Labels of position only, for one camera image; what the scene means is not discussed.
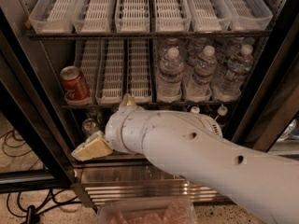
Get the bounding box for front right water bottle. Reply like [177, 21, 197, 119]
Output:
[212, 45, 253, 102]

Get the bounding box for black fridge door left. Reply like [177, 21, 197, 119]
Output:
[0, 10, 75, 193]

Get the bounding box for clear plastic container with food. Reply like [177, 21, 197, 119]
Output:
[96, 196, 198, 224]

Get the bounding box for brown drink bottle left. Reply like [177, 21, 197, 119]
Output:
[190, 106, 200, 114]

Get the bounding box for top shelf tray five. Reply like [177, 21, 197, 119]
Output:
[187, 0, 232, 32]

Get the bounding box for front middle water bottle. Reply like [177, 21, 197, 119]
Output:
[185, 45, 217, 102]

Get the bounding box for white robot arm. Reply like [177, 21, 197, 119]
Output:
[72, 94, 299, 224]

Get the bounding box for top shelf tray three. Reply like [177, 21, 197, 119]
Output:
[114, 0, 150, 33]

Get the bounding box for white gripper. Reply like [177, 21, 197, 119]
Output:
[71, 93, 142, 161]

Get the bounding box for top shelf tray six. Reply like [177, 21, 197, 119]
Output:
[223, 0, 273, 31]

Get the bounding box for top shelf tray one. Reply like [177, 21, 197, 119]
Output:
[29, 0, 78, 35]

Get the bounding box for steel fridge base grille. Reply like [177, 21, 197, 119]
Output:
[71, 158, 230, 207]

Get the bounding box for top shelf tray four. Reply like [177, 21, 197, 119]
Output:
[153, 0, 191, 33]

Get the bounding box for top shelf tray two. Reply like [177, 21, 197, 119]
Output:
[72, 0, 116, 34]

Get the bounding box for front left water bottle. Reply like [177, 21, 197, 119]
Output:
[157, 47, 184, 103]

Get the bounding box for middle shelf tray three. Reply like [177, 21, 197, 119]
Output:
[127, 39, 152, 104]

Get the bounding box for black cables on floor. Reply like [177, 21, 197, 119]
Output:
[0, 128, 82, 224]

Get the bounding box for shelf tray three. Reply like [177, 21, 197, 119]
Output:
[127, 39, 152, 104]
[114, 0, 150, 33]

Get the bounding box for brown drink bottle right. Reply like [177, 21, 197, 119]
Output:
[215, 105, 228, 129]

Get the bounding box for silver can front left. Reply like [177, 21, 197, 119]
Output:
[81, 119, 100, 138]

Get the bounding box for red coke can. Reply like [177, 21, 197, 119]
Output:
[60, 66, 90, 101]

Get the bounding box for middle shelf tray two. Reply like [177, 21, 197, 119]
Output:
[95, 39, 124, 105]

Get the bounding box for water bottle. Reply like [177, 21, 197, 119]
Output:
[185, 45, 217, 102]
[157, 47, 184, 103]
[212, 45, 253, 102]

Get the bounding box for shelf tray two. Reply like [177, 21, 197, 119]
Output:
[72, 0, 116, 34]
[95, 39, 124, 105]

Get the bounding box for brown drink bottle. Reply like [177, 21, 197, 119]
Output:
[190, 106, 200, 114]
[215, 105, 228, 129]

